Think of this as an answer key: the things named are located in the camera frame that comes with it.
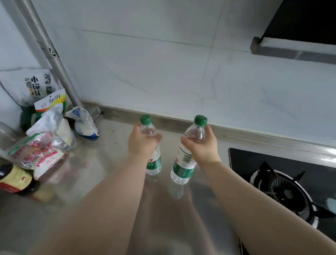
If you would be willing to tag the person's left hand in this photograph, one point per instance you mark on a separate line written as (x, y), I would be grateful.
(141, 145)

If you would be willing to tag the person's right hand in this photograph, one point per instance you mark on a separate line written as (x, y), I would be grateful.
(203, 151)

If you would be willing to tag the person's left thumb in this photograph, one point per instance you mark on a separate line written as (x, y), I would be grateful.
(152, 137)

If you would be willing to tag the person's right thumb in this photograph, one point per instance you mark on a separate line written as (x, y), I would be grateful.
(190, 141)

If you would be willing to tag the clear water bottle green cap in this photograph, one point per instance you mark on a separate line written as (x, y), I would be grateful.
(153, 160)
(183, 165)

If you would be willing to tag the person's left forearm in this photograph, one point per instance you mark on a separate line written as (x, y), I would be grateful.
(105, 210)

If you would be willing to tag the person's right forearm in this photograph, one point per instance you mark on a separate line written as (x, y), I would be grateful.
(259, 210)

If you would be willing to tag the white blue salt bag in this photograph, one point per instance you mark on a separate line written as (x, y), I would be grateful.
(84, 123)

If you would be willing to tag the clear plastic bag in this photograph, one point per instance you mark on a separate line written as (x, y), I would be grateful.
(56, 128)

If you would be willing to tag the black glass gas stove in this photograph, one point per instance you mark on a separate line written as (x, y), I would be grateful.
(286, 184)

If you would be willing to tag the small white orange seasoning packet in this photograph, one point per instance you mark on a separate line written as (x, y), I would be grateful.
(49, 103)

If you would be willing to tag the black stove burner grate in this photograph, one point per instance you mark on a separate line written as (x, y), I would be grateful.
(286, 193)

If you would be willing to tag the white red green noodle packet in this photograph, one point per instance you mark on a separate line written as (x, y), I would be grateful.
(36, 155)

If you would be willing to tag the grey metal pipe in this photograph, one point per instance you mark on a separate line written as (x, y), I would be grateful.
(48, 52)

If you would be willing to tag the large white printed food bag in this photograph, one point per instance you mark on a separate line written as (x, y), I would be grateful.
(27, 85)

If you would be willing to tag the dark sauce bottle yellow label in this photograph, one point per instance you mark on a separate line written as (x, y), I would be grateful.
(15, 180)

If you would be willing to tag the black range hood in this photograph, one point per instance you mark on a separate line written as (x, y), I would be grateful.
(296, 29)

